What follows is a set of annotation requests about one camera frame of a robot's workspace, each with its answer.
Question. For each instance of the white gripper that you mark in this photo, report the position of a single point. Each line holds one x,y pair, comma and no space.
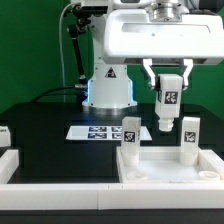
131,37

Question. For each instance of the white square tabletop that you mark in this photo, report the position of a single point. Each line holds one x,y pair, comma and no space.
162,165

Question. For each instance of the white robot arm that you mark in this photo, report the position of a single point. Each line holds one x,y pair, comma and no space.
110,88

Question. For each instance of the white marker sheet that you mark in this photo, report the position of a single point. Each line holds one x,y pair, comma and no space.
106,133

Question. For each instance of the white front fence bar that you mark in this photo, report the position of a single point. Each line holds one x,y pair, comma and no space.
111,196

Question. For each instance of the white fence bar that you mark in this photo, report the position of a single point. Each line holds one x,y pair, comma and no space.
9,162
111,196

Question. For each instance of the white left fence bar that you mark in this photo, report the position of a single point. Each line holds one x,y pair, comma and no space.
9,162

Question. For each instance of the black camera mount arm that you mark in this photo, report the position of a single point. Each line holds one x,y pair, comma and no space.
78,46

